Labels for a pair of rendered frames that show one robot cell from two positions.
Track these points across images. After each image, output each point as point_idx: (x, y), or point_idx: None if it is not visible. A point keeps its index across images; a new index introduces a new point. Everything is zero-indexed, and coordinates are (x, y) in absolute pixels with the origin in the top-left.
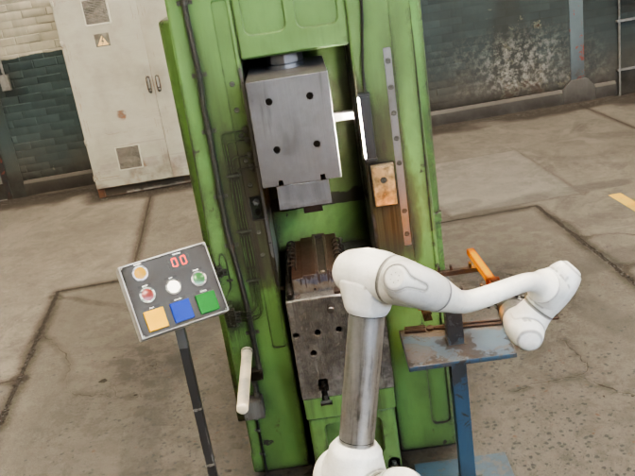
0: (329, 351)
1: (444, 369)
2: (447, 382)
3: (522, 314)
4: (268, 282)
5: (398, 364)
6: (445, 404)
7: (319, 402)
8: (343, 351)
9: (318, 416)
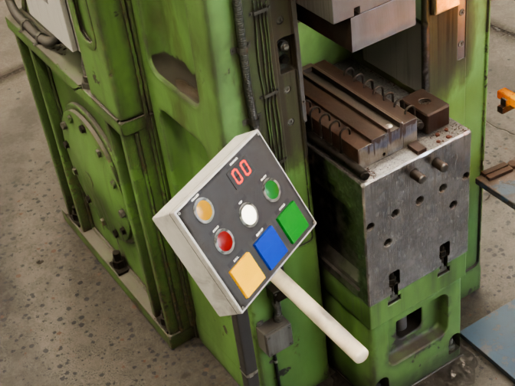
0: (405, 233)
1: (478, 205)
2: (480, 220)
3: None
4: (296, 159)
5: None
6: (473, 246)
7: (387, 302)
8: (421, 227)
9: (385, 319)
